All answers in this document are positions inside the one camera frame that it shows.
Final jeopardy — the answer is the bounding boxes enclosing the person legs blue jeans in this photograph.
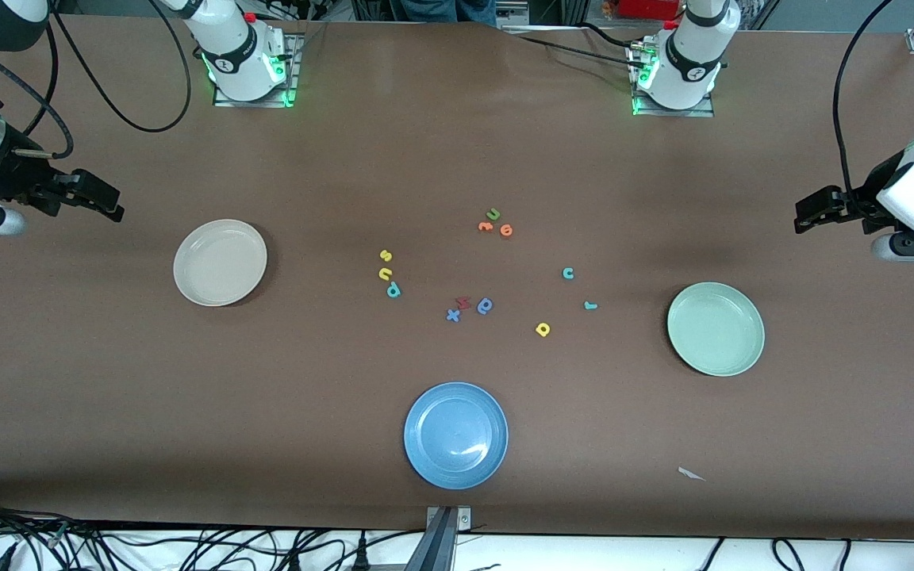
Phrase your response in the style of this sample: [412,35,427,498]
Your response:
[390,0,499,27]

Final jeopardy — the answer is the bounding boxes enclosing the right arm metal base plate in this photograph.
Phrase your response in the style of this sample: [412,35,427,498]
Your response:
[213,32,301,108]

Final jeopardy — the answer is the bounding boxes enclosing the black cable on table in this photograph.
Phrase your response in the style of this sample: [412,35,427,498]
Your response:
[505,22,648,68]

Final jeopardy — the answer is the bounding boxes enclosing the beige round plate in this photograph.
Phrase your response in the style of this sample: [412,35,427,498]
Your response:
[173,219,268,308]

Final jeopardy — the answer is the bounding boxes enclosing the blue round plate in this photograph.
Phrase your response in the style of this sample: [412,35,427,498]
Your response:
[403,381,509,490]

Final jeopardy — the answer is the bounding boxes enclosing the metal table edge bracket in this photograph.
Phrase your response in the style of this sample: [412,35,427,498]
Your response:
[405,506,472,571]

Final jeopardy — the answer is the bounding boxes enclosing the red box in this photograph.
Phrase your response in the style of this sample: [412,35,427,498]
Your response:
[616,0,684,21]

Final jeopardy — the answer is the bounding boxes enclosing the green round plate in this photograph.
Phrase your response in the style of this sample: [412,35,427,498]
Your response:
[666,282,766,377]

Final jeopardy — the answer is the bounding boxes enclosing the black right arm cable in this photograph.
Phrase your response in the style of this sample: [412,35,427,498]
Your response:
[0,0,192,159]

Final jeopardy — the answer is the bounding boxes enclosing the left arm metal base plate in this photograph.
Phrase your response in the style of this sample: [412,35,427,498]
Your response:
[630,40,716,118]

